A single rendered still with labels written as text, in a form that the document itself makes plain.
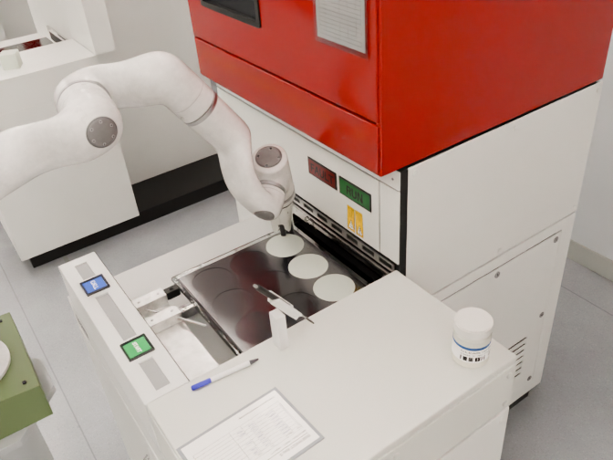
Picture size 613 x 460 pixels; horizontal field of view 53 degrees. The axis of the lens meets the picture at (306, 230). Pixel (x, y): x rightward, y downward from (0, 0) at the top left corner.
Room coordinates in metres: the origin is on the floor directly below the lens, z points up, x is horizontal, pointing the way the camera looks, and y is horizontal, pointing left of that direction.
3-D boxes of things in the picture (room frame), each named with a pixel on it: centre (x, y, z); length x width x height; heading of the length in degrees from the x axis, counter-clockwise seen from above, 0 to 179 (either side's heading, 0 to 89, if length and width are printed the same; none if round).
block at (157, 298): (1.16, 0.39, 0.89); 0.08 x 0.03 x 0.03; 122
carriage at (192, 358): (1.02, 0.31, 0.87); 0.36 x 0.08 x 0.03; 32
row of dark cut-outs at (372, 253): (1.31, -0.08, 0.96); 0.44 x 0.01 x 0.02; 32
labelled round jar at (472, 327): (0.83, -0.29, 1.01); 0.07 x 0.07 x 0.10
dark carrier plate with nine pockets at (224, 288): (1.18, 0.10, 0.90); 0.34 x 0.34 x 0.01; 32
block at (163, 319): (1.09, 0.35, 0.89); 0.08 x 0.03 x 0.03; 122
